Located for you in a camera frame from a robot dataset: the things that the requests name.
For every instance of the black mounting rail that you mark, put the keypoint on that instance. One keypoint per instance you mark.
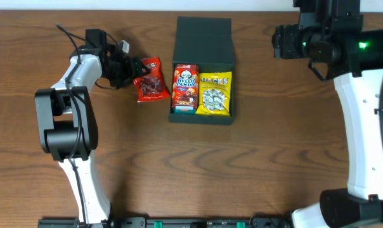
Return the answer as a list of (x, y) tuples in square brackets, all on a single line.
[(141, 222)]

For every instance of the teal Chunkies box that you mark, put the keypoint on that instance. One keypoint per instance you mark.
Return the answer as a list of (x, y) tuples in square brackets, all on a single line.
[(184, 112)]

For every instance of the yellow Hacks candy bag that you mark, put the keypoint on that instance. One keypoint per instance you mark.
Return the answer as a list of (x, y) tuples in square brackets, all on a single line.
[(214, 94)]

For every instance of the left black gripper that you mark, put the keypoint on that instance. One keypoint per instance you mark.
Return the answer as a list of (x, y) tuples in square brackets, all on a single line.
[(130, 74)]

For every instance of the dark green open box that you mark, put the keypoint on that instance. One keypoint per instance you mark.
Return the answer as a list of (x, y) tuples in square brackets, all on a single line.
[(207, 43)]

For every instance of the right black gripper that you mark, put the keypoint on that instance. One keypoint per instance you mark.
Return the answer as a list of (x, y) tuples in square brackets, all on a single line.
[(283, 42)]

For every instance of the red Hacks candy bag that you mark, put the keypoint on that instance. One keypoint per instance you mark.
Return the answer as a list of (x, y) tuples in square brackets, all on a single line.
[(151, 87)]

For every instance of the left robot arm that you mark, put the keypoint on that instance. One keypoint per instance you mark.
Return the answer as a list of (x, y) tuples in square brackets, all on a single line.
[(69, 133)]

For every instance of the red Hello Panda box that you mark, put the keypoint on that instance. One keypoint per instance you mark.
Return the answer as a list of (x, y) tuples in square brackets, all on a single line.
[(185, 87)]

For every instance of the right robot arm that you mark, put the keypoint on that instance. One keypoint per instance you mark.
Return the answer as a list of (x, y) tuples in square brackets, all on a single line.
[(331, 32)]

